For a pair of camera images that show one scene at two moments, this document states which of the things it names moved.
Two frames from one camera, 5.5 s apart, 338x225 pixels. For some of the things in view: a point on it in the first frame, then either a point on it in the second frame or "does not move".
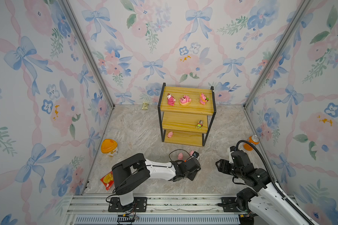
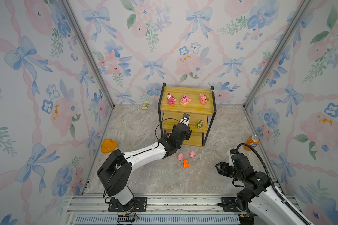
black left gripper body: (192, 176) → (188, 136)
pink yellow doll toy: (203, 98) does not move
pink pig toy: (180, 156) does not move
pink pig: (185, 101) does not move
